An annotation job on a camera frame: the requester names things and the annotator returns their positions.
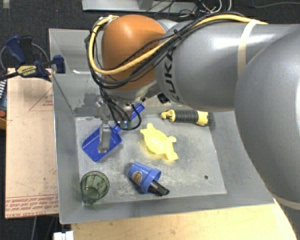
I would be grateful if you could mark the grey metal bin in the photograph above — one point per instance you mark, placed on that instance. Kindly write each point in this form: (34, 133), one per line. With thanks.
(190, 164)

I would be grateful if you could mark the black cylinder on white bracket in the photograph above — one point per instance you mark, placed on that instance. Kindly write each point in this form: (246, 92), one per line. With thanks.
(163, 98)

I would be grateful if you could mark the green clear glass cup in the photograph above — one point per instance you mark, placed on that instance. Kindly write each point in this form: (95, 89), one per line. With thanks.
(94, 186)

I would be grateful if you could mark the yellow toy turtle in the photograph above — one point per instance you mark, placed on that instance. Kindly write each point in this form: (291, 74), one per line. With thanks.
(157, 141)

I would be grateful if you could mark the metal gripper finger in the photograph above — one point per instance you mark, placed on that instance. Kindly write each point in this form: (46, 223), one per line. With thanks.
(105, 140)

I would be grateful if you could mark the blue plastic scoop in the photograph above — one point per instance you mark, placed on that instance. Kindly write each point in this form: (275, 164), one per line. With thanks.
(92, 146)

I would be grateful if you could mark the brown cardboard board red print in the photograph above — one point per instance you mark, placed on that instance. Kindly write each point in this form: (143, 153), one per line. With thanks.
(30, 146)

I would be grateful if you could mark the blue plastic cup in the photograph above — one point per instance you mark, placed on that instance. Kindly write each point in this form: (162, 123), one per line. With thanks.
(141, 175)

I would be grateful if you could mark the black marker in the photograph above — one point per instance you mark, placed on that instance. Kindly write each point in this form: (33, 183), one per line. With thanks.
(161, 190)

